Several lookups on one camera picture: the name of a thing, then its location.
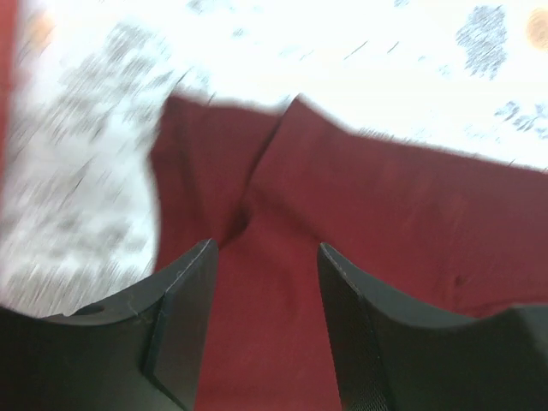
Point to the dark red t shirt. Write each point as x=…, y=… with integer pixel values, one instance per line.
x=462, y=234

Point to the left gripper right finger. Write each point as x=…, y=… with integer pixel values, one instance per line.
x=393, y=352

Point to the floral table mat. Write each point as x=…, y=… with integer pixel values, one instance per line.
x=83, y=84

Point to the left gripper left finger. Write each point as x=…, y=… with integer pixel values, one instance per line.
x=139, y=349

